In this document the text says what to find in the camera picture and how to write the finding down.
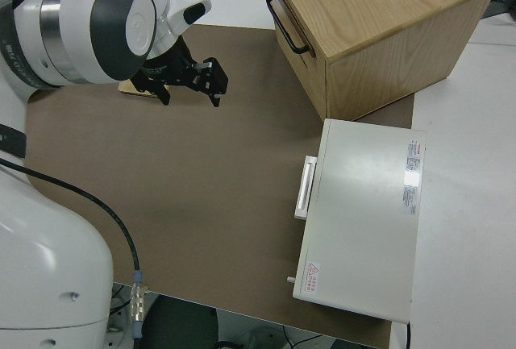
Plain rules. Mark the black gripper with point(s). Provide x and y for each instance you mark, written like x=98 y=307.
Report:
x=181 y=73

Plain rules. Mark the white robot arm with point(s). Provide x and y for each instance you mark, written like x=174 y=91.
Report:
x=48 y=252

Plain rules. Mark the wooden mug tree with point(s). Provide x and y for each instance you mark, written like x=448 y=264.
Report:
x=127 y=88

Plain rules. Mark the brown table mat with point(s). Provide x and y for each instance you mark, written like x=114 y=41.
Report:
x=201 y=184

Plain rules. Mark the white toaster oven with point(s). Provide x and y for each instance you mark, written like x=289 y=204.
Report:
x=363 y=220

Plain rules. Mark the black round stand base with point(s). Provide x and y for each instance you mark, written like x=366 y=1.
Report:
x=181 y=325

